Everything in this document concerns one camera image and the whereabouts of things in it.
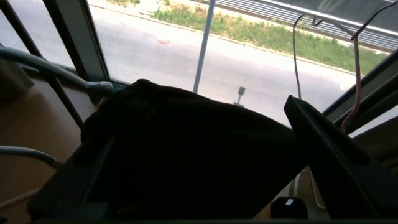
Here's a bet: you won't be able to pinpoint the pink clothes hanger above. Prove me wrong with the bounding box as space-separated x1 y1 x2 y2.
0 45 113 211
291 0 398 133

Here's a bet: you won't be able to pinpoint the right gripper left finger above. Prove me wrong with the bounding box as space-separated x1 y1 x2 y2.
27 135 116 219

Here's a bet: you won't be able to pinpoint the window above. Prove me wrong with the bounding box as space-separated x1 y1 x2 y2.
0 0 398 138

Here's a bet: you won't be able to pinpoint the black shorts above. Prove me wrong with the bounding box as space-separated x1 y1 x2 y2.
80 78 309 219

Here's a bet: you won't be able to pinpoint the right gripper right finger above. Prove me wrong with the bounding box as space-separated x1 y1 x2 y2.
284 95 398 219

